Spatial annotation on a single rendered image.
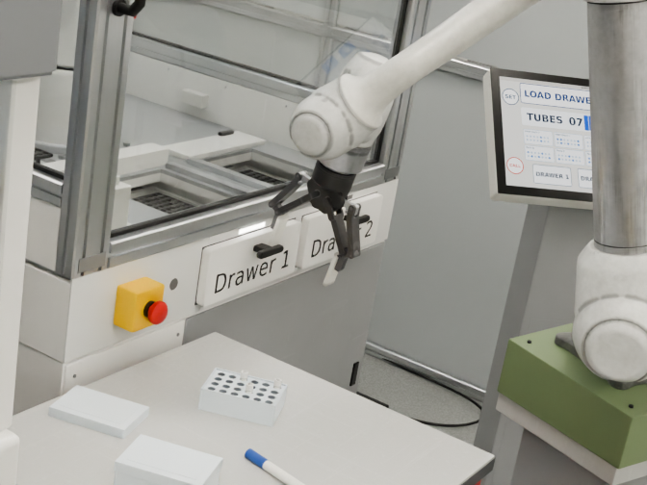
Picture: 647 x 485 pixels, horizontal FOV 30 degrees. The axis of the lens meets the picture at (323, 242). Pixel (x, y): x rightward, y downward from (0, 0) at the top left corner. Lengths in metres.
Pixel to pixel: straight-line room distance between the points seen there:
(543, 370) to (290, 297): 0.60
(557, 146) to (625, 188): 0.97
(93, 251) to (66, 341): 0.15
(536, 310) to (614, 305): 1.14
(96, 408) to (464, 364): 2.21
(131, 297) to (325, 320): 0.74
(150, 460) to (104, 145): 0.49
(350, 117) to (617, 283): 0.48
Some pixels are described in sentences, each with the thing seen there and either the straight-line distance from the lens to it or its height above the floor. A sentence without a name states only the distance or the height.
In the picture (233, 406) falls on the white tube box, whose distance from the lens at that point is 1.94.
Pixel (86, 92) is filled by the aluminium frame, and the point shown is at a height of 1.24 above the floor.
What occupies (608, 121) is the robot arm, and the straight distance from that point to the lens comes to 1.81.
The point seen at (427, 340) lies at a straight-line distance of 3.98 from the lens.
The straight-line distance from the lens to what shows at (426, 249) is 3.91.
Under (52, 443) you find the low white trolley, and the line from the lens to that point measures 1.83.
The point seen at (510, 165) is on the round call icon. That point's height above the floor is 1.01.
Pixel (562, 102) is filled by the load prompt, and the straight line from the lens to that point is 2.85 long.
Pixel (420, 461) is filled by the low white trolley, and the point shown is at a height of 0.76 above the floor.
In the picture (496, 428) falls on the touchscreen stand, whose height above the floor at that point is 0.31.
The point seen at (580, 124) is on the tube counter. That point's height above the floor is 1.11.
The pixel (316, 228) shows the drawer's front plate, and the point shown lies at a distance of 2.42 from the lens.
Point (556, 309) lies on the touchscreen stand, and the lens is 2.98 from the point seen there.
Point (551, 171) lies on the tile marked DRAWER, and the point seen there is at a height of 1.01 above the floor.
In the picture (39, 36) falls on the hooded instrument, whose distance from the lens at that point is 1.35.
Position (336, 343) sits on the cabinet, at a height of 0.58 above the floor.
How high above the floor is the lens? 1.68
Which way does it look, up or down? 19 degrees down
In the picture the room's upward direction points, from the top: 10 degrees clockwise
